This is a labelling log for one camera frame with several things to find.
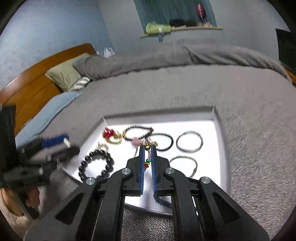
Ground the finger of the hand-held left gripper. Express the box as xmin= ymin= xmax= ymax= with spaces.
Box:
xmin=50 ymin=146 xmax=80 ymax=163
xmin=42 ymin=134 xmax=70 ymax=149

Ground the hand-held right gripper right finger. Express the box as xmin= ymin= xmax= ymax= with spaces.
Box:
xmin=151 ymin=145 xmax=270 ymax=241

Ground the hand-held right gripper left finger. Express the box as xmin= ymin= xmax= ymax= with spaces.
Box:
xmin=24 ymin=145 xmax=146 ymax=241

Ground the large dark wooden bead bracelet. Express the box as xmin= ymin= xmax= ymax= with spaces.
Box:
xmin=78 ymin=150 xmax=114 ymax=182

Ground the pink cord bracelet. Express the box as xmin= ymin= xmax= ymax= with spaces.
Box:
xmin=131 ymin=137 xmax=159 ymax=173

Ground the gold chain bracelet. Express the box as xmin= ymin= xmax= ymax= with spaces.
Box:
xmin=96 ymin=142 xmax=110 ymax=153

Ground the small dark bead bracelet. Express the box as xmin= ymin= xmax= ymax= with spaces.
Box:
xmin=122 ymin=125 xmax=154 ymax=142

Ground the grey cardboard box tray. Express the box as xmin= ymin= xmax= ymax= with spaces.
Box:
xmin=61 ymin=107 xmax=232 ymax=215

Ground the person's left forearm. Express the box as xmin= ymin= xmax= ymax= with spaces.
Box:
xmin=0 ymin=207 xmax=33 ymax=235

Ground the person's left hand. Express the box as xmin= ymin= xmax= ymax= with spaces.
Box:
xmin=0 ymin=185 xmax=40 ymax=217

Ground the light blue cloth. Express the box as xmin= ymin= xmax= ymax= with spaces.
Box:
xmin=15 ymin=91 xmax=84 ymax=149

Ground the silver bangle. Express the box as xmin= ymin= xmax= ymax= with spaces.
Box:
xmin=169 ymin=156 xmax=198 ymax=179
xmin=176 ymin=131 xmax=204 ymax=153

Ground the red bead gold hair ornament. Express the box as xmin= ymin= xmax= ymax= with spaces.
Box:
xmin=102 ymin=127 xmax=124 ymax=144

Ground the wooden headboard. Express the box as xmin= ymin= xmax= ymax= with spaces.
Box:
xmin=0 ymin=43 xmax=97 ymax=136

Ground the striped pillow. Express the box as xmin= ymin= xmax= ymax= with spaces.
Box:
xmin=72 ymin=76 xmax=91 ymax=91

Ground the beige pillow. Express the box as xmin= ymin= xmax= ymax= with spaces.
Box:
xmin=45 ymin=53 xmax=90 ymax=92

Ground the white plastic bag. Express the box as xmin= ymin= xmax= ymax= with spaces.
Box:
xmin=96 ymin=47 xmax=115 ymax=58

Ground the grey knit bedspread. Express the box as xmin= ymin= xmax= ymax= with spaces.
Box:
xmin=0 ymin=64 xmax=296 ymax=241

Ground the grey duvet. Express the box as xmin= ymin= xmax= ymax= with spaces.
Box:
xmin=73 ymin=43 xmax=292 ymax=81

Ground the green cloth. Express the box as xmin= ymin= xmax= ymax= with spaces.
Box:
xmin=145 ymin=21 xmax=171 ymax=34

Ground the wooden stand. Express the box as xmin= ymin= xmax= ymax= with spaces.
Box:
xmin=281 ymin=64 xmax=296 ymax=87

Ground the dark red ornament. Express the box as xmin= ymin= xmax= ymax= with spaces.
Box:
xmin=196 ymin=3 xmax=206 ymax=24

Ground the black monitor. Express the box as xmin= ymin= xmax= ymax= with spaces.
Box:
xmin=275 ymin=28 xmax=296 ymax=70

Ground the black hair tie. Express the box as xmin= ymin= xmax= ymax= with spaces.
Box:
xmin=149 ymin=133 xmax=174 ymax=152

